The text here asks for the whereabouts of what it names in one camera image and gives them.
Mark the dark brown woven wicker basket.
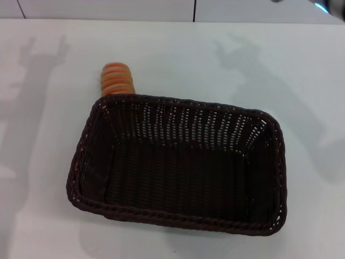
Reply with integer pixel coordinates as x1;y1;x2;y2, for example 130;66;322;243
65;93;288;238

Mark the orange striped spiral bread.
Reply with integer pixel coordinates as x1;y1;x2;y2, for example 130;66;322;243
99;62;136;97

